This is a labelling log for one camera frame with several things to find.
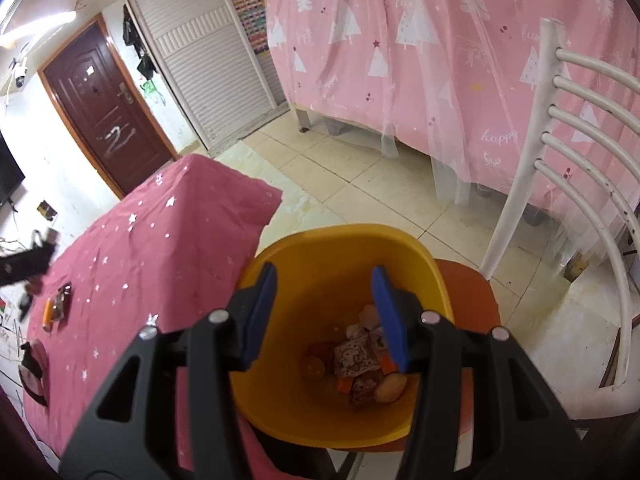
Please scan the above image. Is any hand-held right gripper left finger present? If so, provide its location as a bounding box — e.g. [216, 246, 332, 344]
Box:
[59, 261, 279, 480]

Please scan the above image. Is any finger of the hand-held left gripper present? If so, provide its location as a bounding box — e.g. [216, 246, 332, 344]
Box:
[0, 242, 57, 289]

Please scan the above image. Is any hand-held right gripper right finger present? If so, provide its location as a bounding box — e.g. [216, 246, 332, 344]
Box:
[370, 265, 584, 480]

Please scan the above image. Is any yellow plastic bin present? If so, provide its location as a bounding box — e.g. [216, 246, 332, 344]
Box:
[231, 223, 456, 445]

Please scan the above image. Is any pink star-print tablecloth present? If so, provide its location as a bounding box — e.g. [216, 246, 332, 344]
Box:
[22, 154, 311, 480]

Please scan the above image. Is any dark brown door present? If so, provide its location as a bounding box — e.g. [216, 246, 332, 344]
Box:
[39, 14, 178, 198]

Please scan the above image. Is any white slatted chair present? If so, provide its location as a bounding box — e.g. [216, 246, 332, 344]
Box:
[479, 17, 640, 421]

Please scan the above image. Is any ceiling light tube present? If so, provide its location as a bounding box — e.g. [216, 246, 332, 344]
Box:
[0, 9, 77, 37]

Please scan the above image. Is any black hanging bag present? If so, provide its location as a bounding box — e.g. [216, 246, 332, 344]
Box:
[122, 5, 157, 79]

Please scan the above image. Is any pink tree-print curtain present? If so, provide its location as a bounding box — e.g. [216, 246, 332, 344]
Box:
[260, 0, 640, 261]

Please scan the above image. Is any white louvered wardrobe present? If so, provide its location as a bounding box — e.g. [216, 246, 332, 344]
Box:
[120, 0, 290, 151]

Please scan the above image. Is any black wall television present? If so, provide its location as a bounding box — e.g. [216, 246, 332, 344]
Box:
[0, 132, 26, 209]

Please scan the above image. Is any white security camera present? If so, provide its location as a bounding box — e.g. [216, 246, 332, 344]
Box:
[10, 57, 31, 92]

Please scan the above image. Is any colourful wall poster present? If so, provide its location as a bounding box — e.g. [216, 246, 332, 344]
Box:
[231, 0, 271, 54]

